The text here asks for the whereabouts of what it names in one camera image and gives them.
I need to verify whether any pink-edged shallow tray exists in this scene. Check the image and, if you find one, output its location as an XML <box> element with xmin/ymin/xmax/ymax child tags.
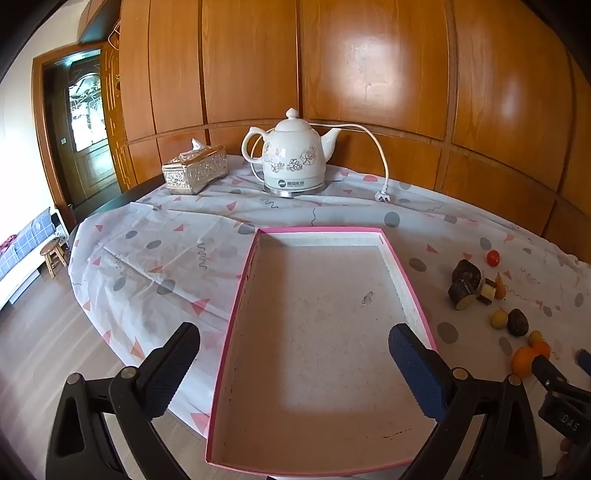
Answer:
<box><xmin>205</xmin><ymin>226</ymin><xmax>438</xmax><ymax>476</ymax></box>

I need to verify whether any blue checked sofa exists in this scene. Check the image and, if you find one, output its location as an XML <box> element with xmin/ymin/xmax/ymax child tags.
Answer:
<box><xmin>0</xmin><ymin>208</ymin><xmax>61</xmax><ymax>305</ymax></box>

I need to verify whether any silver kettle base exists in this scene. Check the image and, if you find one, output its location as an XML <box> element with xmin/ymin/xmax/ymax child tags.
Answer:
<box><xmin>264</xmin><ymin>180</ymin><xmax>326</xmax><ymax>200</ymax></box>

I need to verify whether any white patterned tablecloth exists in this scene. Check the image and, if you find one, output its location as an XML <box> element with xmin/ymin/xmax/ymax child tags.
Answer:
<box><xmin>67</xmin><ymin>154</ymin><xmax>591</xmax><ymax>439</ymax></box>

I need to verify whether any large orange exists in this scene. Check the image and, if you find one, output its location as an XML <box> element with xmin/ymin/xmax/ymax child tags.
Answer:
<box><xmin>512</xmin><ymin>347</ymin><xmax>539</xmax><ymax>378</ymax></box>

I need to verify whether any small wooden stool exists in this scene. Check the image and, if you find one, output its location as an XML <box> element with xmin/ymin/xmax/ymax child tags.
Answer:
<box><xmin>40</xmin><ymin>240</ymin><xmax>69</xmax><ymax>278</ymax></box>

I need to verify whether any silver embossed tissue box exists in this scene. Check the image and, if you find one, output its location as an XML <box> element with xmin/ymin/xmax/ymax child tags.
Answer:
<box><xmin>161</xmin><ymin>138</ymin><xmax>229</xmax><ymax>195</ymax></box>

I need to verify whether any white ceramic electric kettle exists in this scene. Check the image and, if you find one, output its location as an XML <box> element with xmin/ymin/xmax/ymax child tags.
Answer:
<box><xmin>241</xmin><ymin>108</ymin><xmax>343</xmax><ymax>190</ymax></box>

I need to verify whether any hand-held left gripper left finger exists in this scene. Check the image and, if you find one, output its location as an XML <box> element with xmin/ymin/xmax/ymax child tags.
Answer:
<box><xmin>45</xmin><ymin>322</ymin><xmax>201</xmax><ymax>480</ymax></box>

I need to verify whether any small dark root chunk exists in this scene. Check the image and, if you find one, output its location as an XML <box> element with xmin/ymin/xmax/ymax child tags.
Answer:
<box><xmin>476</xmin><ymin>278</ymin><xmax>498</xmax><ymax>305</ymax></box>

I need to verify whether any white power cord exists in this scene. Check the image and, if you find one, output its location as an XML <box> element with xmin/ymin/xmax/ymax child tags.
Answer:
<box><xmin>302</xmin><ymin>123</ymin><xmax>391</xmax><ymax>203</ymax></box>

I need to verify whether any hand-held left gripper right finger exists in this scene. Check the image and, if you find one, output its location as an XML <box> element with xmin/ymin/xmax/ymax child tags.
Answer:
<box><xmin>388</xmin><ymin>323</ymin><xmax>543</xmax><ymax>480</ymax></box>

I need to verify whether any wooden door with glass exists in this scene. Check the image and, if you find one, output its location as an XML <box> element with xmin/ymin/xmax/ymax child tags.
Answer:
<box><xmin>44</xmin><ymin>48</ymin><xmax>122</xmax><ymax>208</ymax></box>

